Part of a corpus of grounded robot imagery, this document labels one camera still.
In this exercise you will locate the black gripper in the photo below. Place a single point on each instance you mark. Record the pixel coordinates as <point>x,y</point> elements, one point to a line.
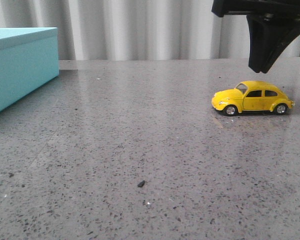
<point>269,36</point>

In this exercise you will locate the yellow toy beetle car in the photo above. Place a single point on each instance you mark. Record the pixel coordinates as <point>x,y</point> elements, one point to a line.
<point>252,96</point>

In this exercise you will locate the light blue storage box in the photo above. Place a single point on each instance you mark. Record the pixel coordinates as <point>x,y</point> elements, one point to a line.
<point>28,59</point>

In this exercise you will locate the grey pleated curtain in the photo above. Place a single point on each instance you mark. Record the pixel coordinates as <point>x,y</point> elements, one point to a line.
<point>120,30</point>

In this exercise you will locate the small black debris piece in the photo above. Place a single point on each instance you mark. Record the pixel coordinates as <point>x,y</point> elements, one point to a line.
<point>141,184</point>

